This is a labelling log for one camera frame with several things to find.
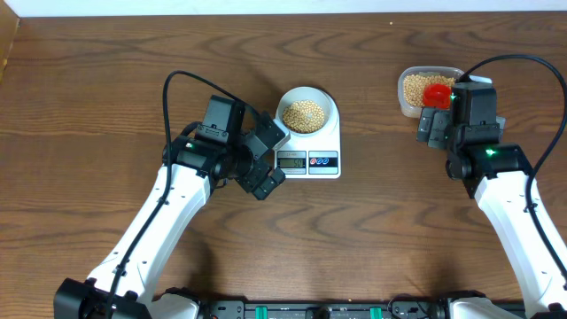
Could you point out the soybeans in bowl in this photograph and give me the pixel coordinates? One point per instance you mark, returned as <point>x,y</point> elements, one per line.
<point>304,117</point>

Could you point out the clear plastic container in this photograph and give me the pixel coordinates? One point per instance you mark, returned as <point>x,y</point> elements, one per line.
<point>413,111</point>

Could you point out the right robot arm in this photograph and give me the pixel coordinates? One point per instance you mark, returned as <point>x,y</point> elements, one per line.
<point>500,179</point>

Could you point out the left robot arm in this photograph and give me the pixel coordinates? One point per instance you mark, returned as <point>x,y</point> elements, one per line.
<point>203,156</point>

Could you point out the black mounting rail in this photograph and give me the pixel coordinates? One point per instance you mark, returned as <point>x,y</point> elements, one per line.
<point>403,308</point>

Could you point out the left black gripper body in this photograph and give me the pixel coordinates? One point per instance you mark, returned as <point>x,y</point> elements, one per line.
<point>248,172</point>

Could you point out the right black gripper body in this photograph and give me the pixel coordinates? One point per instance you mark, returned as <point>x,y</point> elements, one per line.
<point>434,120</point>

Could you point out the grey bowl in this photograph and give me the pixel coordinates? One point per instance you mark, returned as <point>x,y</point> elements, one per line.
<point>309,93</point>

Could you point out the red measuring scoop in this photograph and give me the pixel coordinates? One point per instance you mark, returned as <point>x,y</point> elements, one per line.
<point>437,96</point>

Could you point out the white digital kitchen scale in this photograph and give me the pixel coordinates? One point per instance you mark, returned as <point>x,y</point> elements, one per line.
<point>312,157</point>

